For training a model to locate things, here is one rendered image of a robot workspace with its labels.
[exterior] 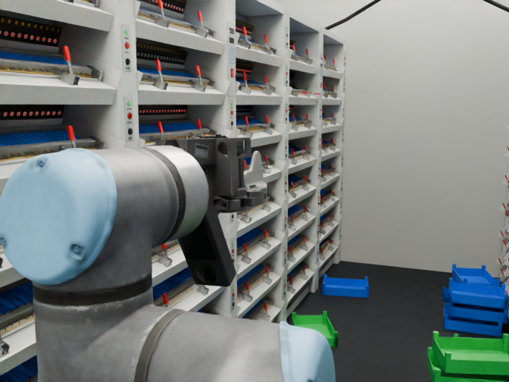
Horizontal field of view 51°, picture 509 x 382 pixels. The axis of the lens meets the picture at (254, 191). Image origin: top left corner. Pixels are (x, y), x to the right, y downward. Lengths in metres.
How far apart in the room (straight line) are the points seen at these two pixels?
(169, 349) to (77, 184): 0.13
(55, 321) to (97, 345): 0.03
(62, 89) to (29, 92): 0.10
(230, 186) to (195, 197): 0.09
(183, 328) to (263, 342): 0.06
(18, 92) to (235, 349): 0.97
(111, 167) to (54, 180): 0.04
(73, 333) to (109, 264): 0.06
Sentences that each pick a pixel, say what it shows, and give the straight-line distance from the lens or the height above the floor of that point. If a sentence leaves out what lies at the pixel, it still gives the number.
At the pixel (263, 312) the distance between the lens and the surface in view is 2.84.
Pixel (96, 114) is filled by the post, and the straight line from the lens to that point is 1.54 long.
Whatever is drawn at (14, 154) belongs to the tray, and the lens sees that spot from 1.31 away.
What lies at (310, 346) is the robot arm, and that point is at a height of 1.09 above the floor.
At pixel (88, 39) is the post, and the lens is 1.55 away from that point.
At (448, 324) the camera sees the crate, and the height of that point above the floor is 0.03.
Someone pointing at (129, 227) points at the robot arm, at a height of 1.16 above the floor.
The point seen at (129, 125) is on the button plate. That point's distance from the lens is 1.53.
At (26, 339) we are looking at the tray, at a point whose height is 0.72.
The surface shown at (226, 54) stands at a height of 1.44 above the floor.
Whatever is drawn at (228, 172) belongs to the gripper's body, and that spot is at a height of 1.17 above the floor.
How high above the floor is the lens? 1.24
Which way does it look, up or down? 9 degrees down
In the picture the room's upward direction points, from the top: straight up
